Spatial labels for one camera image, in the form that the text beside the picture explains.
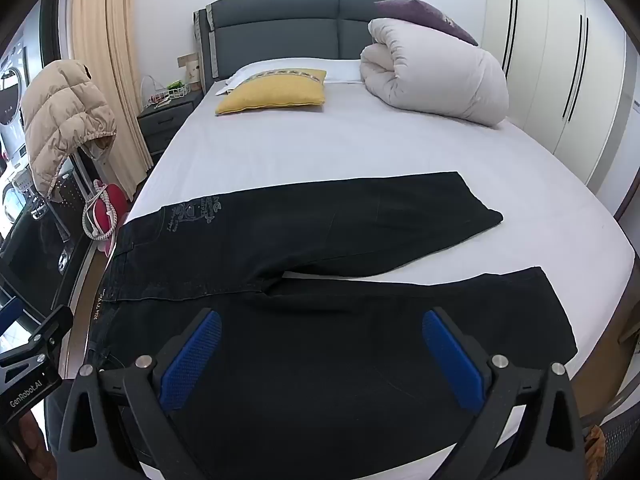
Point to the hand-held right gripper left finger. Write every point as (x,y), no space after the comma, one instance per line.
(192,360)

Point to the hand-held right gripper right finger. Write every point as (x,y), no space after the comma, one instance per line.
(450,360)

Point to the black denim pants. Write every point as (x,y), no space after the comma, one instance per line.
(300,240)

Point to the grey mesh chair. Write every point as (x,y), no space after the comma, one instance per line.
(617,440)

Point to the bed with white sheet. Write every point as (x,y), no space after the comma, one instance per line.
(350,150)

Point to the dark grey nightstand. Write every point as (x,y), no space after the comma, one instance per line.
(160,125)

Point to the beige puffer jacket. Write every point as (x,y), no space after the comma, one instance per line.
(60,115)

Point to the yellow pillow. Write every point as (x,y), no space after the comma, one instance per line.
(275,92)

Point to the grey curved cushion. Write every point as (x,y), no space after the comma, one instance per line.
(440,80)

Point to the white washing machine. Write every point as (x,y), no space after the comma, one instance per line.
(10,90)

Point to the small beige box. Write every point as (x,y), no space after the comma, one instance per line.
(192,70)

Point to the white pillow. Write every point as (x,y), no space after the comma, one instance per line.
(345,70)

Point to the white wardrobe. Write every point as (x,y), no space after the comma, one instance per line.
(560,60)

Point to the beige curtain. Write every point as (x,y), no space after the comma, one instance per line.
(105,35)

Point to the grey padded headboard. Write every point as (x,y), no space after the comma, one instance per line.
(275,30)

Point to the purple pillow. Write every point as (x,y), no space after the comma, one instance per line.
(430,17)

